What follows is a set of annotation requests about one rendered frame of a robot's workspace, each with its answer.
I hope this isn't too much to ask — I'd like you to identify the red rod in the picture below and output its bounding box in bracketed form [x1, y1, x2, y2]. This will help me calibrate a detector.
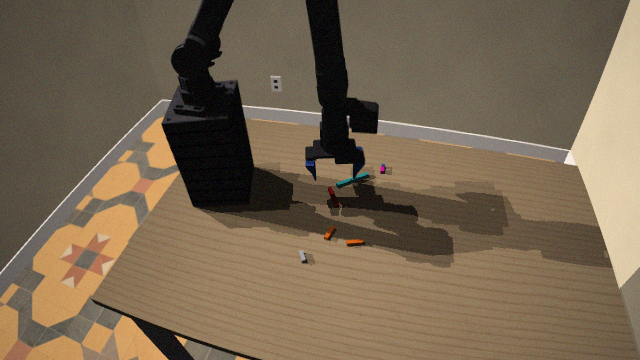
[328, 187, 339, 208]

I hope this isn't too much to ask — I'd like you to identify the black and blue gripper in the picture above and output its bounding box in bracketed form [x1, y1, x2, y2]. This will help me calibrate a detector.
[305, 130, 365, 180]

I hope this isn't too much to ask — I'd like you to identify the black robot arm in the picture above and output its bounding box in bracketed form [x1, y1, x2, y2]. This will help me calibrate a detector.
[171, 0, 379, 146]

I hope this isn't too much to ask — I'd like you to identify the orange rod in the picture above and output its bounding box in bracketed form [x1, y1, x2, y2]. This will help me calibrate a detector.
[324, 226, 335, 240]
[346, 239, 364, 246]

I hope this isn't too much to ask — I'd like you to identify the turquoise rod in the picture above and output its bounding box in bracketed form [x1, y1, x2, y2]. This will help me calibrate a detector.
[336, 172, 369, 188]

